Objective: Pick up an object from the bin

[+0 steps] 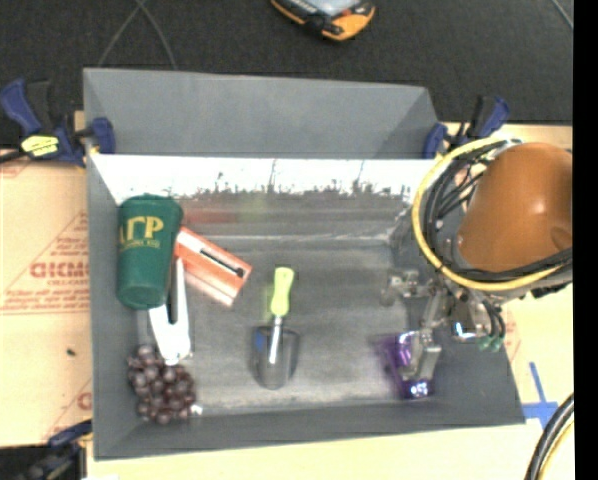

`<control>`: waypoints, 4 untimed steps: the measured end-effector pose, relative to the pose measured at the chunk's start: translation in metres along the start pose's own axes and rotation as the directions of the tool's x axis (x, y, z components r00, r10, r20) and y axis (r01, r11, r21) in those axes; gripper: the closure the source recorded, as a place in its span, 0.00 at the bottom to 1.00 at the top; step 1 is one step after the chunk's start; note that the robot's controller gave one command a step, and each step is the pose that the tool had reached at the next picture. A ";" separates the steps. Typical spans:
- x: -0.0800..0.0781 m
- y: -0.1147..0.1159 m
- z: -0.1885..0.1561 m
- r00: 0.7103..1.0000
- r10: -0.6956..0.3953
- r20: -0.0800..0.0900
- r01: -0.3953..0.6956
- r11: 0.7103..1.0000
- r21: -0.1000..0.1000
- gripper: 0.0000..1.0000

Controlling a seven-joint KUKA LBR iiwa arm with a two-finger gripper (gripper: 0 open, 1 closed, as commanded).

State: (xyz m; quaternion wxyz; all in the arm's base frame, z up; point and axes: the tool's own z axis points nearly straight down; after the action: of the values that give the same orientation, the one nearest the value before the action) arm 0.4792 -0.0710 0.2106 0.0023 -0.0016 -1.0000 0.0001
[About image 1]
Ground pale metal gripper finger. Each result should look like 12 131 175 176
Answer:
380 269 434 306
409 330 444 385

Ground purple translucent plastic thing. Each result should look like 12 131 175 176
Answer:
371 331 436 400

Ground grey metal bin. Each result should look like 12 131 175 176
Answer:
82 66 526 462

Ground red-orange flat block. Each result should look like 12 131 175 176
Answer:
173 226 254 309

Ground white plastic clip tool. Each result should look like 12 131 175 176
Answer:
147 257 194 367

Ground green cup with yellow letters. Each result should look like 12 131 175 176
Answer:
115 193 184 311

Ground dark purple toy grapes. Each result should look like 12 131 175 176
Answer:
125 344 199 426

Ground brown cardboard board red print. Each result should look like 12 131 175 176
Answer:
0 150 94 450

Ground metal trowel lime green handle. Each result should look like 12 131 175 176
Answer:
250 266 301 390

